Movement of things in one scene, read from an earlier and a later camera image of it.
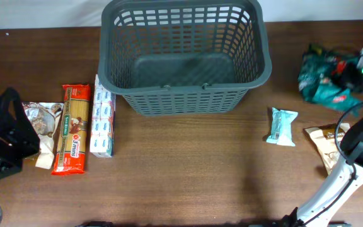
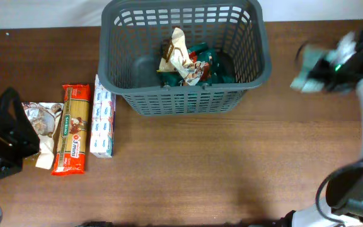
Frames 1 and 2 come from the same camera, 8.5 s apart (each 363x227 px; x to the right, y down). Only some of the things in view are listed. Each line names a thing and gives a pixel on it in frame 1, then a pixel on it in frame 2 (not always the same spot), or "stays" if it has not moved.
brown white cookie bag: x=45 y=117 stays
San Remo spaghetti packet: x=72 y=152 stays
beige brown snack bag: x=323 y=138 to x=176 y=58
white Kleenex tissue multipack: x=103 y=121 stays
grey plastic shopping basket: x=183 y=57 stays
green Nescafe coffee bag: x=317 y=68 to x=215 y=71
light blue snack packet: x=281 y=132 to x=311 y=54
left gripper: x=21 y=133 stays
